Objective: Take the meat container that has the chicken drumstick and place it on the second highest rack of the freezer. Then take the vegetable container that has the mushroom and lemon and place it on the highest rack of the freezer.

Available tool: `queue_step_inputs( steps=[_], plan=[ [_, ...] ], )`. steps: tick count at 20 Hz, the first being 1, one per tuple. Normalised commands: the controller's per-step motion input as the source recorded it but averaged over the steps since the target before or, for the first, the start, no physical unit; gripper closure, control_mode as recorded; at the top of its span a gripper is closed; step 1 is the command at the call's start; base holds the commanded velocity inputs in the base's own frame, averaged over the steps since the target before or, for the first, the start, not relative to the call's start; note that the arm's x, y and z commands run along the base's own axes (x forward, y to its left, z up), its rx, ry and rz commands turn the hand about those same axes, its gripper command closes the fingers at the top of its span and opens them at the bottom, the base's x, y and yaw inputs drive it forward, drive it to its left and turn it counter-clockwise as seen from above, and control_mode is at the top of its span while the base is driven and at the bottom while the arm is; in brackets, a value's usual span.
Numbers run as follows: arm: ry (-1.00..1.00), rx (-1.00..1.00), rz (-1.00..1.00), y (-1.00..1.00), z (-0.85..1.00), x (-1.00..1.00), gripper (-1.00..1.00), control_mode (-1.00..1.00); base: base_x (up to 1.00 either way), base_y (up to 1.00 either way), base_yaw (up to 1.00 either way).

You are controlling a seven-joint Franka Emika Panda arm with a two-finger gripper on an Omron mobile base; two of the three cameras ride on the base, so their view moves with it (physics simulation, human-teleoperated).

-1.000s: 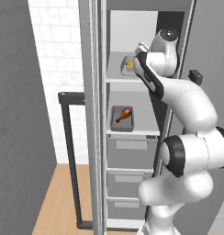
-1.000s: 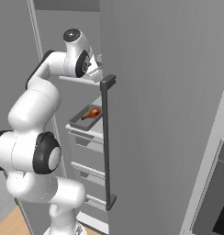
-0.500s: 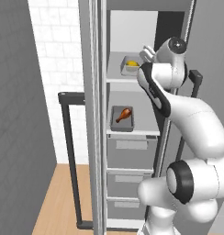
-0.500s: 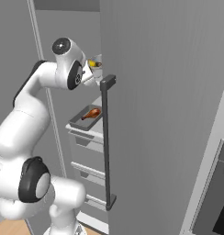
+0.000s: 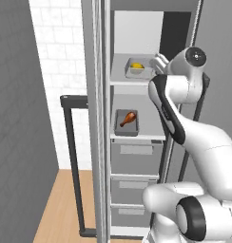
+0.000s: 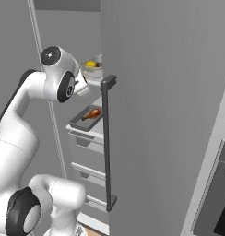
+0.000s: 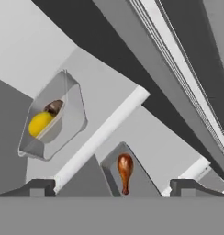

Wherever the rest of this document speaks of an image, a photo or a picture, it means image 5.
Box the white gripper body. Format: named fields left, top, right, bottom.
left=149, top=52, right=170, bottom=76

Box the pale grey vegetable container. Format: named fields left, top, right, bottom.
left=125, top=56, right=157, bottom=80

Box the yellow lemon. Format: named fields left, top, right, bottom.
left=130, top=62, right=145, bottom=70

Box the grey fridge freezer cabinet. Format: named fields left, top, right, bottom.
left=103, top=0, right=204, bottom=243

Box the white freezer rack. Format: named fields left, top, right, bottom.
left=109, top=93, right=167, bottom=141
left=109, top=52, right=161, bottom=86

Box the brown chicken drumstick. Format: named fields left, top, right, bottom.
left=119, top=111, right=138, bottom=128

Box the dark grey meat container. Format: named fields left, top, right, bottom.
left=113, top=108, right=140, bottom=138

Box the grey freezer drawer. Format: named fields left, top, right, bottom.
left=110, top=139, right=164, bottom=176
left=109, top=203, right=154, bottom=229
left=109, top=173, right=161, bottom=206

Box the grey open fridge door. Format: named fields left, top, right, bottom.
left=80, top=0, right=111, bottom=243
left=166, top=0, right=232, bottom=185

